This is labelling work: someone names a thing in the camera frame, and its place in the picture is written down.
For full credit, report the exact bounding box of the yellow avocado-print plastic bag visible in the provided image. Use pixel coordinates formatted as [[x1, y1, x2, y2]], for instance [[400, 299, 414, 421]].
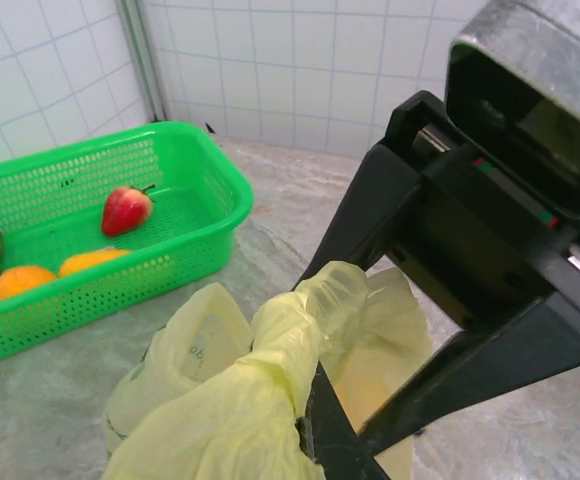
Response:
[[100, 259, 434, 480]]

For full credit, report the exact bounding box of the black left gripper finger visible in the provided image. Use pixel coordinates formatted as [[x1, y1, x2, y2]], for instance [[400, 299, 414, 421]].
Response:
[[295, 357, 392, 480]]

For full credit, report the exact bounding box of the aluminium corner post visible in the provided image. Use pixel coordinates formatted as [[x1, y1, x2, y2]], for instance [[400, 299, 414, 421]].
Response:
[[114, 0, 172, 123]]

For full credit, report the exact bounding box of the fake orange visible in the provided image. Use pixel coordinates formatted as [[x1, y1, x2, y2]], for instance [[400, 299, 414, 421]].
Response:
[[0, 265, 59, 307]]

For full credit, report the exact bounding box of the green plastic basket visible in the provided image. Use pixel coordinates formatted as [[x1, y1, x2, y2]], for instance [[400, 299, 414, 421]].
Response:
[[0, 121, 255, 369]]

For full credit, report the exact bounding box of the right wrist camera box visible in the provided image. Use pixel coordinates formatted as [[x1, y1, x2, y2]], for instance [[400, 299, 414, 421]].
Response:
[[443, 0, 580, 222]]

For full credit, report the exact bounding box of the red fake strawberry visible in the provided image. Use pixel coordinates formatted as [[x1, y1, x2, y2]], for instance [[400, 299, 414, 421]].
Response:
[[101, 183, 157, 238]]

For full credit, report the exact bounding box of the long yellow fake mango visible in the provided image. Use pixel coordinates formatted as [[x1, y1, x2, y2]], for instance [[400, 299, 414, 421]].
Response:
[[58, 248, 134, 278]]

